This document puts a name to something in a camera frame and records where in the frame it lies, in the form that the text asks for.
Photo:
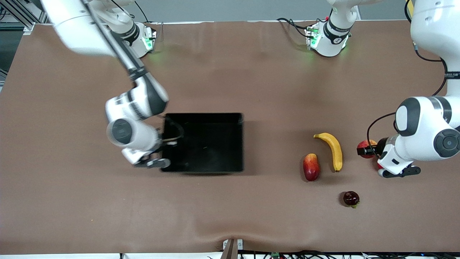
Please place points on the small green circuit board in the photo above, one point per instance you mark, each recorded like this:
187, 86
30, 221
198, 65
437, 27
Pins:
275, 255

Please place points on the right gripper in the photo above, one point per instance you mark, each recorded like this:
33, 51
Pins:
165, 141

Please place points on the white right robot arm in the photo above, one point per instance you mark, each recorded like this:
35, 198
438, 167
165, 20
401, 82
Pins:
79, 25

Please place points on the red yellow apple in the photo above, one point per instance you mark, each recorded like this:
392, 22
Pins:
368, 143

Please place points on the yellow banana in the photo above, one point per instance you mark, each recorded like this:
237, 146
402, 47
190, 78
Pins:
336, 151

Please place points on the metal table edge bracket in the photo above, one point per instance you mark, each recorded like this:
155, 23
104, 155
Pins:
230, 250

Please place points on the black plastic box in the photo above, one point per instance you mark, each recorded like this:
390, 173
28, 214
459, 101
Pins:
208, 144

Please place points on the red yellow mango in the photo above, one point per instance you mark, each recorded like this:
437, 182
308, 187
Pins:
311, 168

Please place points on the brown table mat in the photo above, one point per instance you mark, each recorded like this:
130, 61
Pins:
251, 208

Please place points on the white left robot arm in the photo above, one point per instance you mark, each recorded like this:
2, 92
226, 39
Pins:
427, 122

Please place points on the aluminium frame profile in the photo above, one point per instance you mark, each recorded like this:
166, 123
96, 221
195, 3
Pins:
21, 14

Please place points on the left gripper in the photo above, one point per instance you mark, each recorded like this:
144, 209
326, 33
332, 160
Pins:
381, 143

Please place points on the dark purple round fruit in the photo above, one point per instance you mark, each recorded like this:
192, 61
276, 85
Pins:
350, 198

